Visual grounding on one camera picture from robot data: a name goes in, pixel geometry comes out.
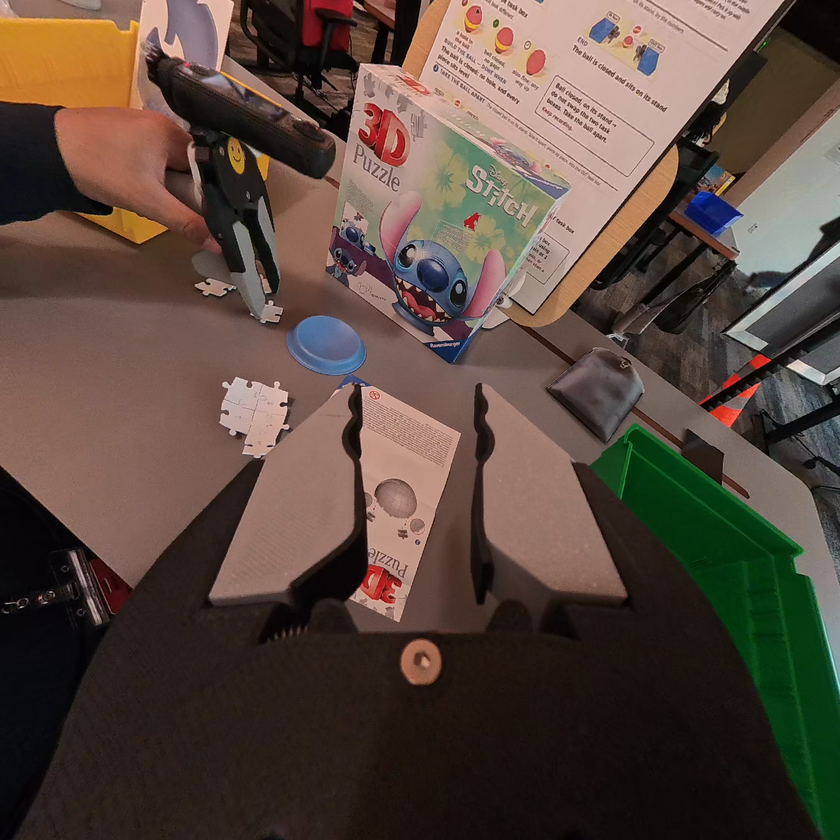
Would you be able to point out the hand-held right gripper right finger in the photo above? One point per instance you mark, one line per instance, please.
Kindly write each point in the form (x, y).
(544, 525)

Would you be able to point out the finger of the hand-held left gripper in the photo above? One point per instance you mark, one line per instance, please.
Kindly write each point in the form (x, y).
(253, 262)
(274, 249)

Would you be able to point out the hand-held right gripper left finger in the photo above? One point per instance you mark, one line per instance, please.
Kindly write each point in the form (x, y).
(295, 512)

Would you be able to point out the green plastic bin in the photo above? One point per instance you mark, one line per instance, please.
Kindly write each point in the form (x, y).
(741, 590)

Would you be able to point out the small blue bin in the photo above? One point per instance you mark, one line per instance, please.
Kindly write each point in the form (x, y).
(714, 211)

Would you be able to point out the joined white puzzle section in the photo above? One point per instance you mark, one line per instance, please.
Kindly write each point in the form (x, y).
(253, 413)

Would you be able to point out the person's dark clothing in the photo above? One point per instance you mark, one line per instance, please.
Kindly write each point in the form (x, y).
(33, 722)

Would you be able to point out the yellow plastic bin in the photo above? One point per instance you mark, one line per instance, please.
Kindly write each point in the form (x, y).
(59, 65)

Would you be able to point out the blue round puzzle stand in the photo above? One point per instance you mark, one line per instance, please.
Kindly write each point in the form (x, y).
(326, 344)

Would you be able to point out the white puzzle piece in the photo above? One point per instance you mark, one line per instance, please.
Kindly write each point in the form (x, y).
(213, 287)
(270, 313)

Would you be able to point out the folded instruction leaflet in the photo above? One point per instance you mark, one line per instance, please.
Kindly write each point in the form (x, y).
(407, 459)

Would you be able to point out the white instruction poster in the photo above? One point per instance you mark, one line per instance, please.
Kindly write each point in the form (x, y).
(590, 98)

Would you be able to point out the grey leather pouch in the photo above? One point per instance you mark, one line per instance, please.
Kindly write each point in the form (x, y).
(597, 390)

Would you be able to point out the person's left hand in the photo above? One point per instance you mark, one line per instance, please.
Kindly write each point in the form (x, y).
(124, 157)

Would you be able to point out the white cutout sheet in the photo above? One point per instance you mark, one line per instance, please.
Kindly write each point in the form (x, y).
(190, 33)

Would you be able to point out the person's left forearm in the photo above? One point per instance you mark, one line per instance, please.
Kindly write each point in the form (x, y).
(33, 164)

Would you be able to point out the orange traffic cone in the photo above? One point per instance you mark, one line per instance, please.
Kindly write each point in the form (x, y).
(735, 400)

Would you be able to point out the colourful puzzle box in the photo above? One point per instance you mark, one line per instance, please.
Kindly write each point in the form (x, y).
(446, 216)

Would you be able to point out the badge holder with clip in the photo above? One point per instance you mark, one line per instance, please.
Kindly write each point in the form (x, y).
(79, 584)

